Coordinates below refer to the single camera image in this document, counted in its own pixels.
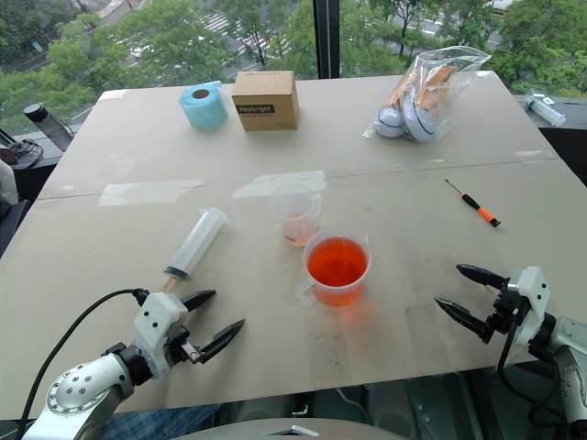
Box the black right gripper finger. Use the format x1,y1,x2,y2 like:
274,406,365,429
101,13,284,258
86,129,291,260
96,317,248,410
455,263,509,291
433,296,496,345

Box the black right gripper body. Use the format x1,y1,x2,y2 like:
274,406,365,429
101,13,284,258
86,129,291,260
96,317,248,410
486,278,525,336

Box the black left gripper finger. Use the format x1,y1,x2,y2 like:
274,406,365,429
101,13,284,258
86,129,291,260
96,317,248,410
199,319,247,364
180,289,217,315

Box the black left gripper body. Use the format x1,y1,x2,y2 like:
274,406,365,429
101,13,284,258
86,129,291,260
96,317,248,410
162,325,204,368

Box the large clear plastic syringe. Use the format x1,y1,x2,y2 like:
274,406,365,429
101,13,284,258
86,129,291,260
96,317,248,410
163,206,231,292

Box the small clear measuring cup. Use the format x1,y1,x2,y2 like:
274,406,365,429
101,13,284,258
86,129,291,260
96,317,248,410
267,182,324,249

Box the cup with orange liquid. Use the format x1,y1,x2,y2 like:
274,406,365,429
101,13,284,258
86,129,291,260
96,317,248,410
293,227,371,309

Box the packaged clear syringe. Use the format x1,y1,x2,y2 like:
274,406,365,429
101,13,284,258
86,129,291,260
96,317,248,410
525,93,568,128

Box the orange black screwdriver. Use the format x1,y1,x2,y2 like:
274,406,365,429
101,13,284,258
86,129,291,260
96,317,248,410
442,178,503,228

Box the blue checked cloth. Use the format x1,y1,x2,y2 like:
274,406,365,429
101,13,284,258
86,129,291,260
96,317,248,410
96,402,222,440

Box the grey robot body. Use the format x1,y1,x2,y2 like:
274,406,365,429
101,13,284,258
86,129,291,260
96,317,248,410
172,415,416,440

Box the clear bag with packed items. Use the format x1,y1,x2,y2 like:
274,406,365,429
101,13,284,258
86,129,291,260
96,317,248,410
361,45,493,145

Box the blue tissue roll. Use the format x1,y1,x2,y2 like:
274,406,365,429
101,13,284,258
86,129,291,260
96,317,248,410
179,80,229,131

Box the brown cardboard box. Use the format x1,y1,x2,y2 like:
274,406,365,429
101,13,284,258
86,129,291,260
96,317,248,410
230,70,301,133

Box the black lidded bottle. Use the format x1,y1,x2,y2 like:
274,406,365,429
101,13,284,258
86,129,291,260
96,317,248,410
23,103,75,150

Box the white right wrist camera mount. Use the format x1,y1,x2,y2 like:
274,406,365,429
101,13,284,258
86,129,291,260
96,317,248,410
507,266,550,350

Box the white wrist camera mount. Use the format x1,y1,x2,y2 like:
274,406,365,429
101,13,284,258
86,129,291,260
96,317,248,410
507,266,550,350
132,291,190,380

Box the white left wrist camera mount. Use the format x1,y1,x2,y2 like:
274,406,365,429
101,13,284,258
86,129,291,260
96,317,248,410
132,291,190,380

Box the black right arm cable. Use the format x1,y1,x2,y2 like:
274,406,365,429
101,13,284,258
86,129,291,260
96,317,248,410
497,315,566,428

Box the black cable bundle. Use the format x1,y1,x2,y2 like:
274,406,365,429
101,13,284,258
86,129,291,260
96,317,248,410
0,126,45,171

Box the black window frame post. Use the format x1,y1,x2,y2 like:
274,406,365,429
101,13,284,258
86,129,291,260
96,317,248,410
312,0,343,81

